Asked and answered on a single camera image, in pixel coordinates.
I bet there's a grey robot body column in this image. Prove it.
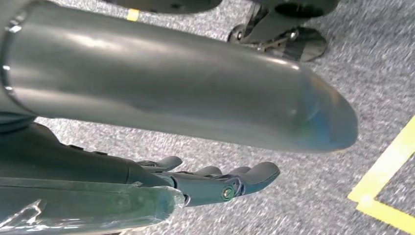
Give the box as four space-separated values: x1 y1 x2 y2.
0 0 359 154

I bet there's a black caster wheel assembly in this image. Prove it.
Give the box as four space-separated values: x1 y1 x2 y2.
227 23 327 63

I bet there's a yellow floor tape strip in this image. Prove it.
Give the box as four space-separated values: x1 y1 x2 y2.
125 8 140 23

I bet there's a yellow floor tape marking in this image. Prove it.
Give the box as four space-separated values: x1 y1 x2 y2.
346 115 415 235

